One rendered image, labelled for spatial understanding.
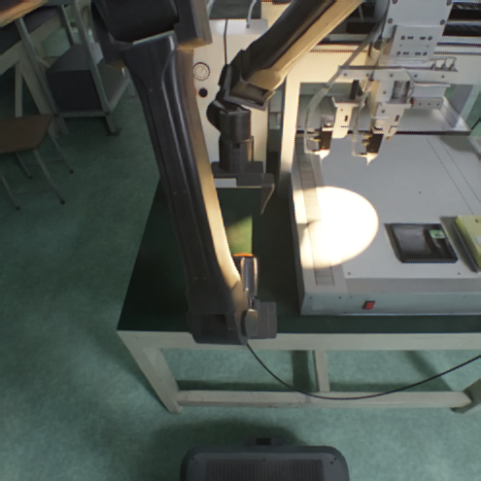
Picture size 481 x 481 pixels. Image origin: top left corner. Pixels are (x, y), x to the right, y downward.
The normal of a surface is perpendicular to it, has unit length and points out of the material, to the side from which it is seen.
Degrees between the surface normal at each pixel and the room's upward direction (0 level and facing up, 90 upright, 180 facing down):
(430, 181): 0
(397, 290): 0
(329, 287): 0
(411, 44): 90
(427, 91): 90
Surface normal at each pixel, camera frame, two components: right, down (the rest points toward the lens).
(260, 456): -0.02, -0.66
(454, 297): -0.03, 0.75
